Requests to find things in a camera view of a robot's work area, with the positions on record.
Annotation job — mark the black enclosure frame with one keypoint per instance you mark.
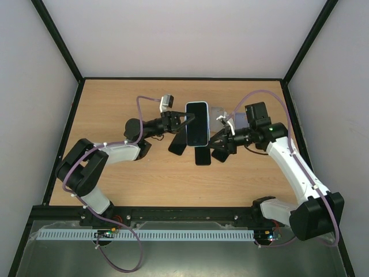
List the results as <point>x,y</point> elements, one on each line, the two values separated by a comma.
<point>45,211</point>

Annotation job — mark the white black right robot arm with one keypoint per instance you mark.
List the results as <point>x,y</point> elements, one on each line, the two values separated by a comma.
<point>317,211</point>

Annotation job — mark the black bare phone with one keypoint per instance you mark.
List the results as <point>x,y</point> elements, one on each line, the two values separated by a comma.
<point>219,155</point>

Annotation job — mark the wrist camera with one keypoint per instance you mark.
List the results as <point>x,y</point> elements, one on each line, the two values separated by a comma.
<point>227,122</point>
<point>166,102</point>

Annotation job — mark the lilac phone case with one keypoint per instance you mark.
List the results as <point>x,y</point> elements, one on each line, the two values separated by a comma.
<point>240,121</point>

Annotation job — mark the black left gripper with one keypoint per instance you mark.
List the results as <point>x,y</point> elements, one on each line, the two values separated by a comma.
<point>171,121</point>

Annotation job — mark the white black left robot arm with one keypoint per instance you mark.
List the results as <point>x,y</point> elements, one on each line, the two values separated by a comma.
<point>82,167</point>

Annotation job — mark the metal tray sheet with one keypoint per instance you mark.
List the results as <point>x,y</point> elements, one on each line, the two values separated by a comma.
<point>285,257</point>

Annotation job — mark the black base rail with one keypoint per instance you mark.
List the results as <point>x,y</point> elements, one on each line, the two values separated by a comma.
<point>235,216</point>

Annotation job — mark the white slotted cable duct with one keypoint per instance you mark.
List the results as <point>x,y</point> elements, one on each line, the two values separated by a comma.
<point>145,235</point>

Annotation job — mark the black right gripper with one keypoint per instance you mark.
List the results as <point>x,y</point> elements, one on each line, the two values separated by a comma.
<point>229,140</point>

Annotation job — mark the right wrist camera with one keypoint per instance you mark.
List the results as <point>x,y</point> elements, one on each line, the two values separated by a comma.
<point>227,122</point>

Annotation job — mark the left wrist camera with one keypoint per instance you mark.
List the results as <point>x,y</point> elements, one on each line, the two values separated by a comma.
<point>166,102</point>

